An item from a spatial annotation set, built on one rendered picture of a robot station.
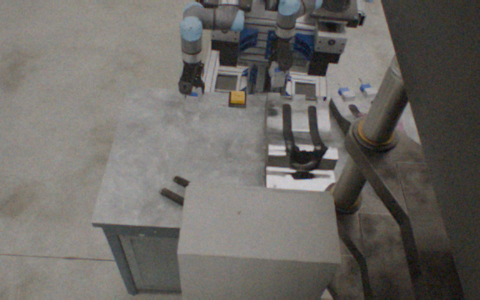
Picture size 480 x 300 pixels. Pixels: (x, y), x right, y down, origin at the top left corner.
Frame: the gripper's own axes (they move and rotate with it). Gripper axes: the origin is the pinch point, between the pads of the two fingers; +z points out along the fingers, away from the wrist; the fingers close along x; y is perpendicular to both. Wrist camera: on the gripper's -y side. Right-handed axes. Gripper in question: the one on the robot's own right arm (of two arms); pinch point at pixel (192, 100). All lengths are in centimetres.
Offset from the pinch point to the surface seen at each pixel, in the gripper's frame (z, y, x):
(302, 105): 5.9, 12.4, -44.7
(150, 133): 14.8, -8.8, 16.2
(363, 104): 9, 22, -72
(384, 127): -65, -60, -53
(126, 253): 46, -50, 18
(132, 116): 14.9, -1.0, 26.5
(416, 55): -91, -72, -47
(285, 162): 5.0, -19.5, -40.4
